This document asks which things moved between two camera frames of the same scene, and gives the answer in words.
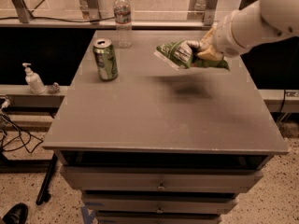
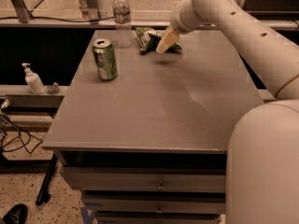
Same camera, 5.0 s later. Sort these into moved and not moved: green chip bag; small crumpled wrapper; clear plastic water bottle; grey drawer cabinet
Moved: green chip bag
Not moved: grey drawer cabinet; clear plastic water bottle; small crumpled wrapper
